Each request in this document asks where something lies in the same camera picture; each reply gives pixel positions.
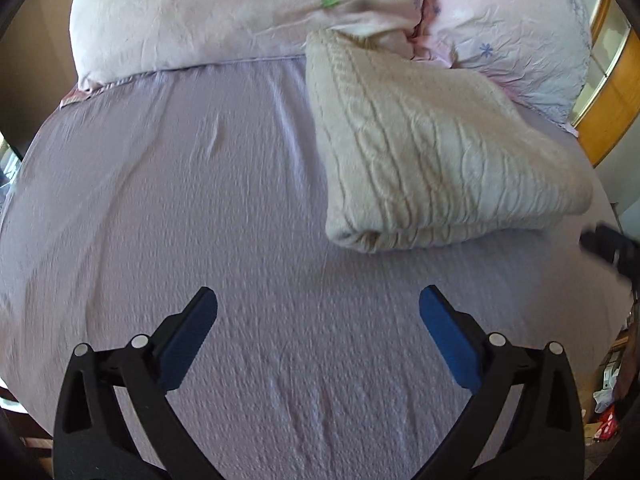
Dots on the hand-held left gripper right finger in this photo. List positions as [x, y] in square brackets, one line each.
[450, 340]

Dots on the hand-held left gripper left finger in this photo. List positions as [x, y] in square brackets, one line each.
[186, 340]

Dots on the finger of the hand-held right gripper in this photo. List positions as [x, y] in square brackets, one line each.
[604, 242]

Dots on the beige knit blanket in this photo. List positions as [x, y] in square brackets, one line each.
[440, 160]

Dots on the lavender bed sheet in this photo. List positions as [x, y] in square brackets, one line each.
[210, 220]

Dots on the wooden headboard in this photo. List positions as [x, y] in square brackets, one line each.
[607, 95]

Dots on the pink floral pillow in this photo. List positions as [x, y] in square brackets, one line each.
[240, 5]
[505, 30]

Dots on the pink floral pillow left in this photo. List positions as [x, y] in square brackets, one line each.
[240, 5]

